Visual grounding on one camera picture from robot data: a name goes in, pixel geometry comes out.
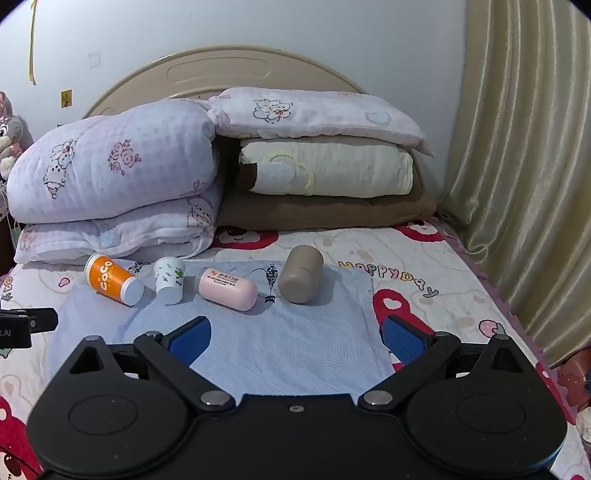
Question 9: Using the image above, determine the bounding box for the pink capsule cup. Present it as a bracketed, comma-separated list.
[198, 267, 258, 313]

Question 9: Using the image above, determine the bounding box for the black tassel charm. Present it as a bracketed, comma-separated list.
[243, 263, 278, 304]

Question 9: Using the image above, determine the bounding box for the cream pillow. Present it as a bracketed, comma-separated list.
[238, 136, 414, 199]

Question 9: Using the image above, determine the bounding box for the cream curtain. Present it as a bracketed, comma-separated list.
[438, 0, 591, 370]

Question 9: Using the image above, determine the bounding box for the small white paper cup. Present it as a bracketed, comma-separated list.
[153, 257, 186, 306]

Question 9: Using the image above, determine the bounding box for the taupe cup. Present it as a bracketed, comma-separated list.
[278, 245, 325, 304]

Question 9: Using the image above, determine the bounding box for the brown pillow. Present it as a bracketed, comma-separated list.
[216, 137, 437, 230]

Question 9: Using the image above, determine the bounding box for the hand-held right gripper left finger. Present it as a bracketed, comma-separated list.
[68, 316, 235, 414]

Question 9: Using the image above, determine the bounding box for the orange paper cup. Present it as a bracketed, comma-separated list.
[84, 252, 145, 308]

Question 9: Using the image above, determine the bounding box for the light blue cloth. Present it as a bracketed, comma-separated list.
[46, 261, 396, 398]

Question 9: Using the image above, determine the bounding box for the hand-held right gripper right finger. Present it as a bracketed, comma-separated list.
[357, 316, 528, 412]

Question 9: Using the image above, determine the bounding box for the yellow hanging cord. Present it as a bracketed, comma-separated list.
[27, 0, 39, 86]

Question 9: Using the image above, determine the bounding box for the beige headboard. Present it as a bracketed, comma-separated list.
[83, 45, 370, 119]

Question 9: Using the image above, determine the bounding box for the dark red cloth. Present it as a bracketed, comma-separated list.
[556, 344, 591, 411]

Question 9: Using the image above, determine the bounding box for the pink bear print pillow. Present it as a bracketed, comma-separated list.
[206, 88, 435, 158]

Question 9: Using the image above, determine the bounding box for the folded pink printed quilt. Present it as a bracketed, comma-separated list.
[6, 98, 227, 265]

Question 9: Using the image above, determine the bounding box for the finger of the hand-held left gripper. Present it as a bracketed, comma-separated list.
[0, 307, 60, 334]

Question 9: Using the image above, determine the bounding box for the plush toy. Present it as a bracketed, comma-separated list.
[0, 91, 25, 183]

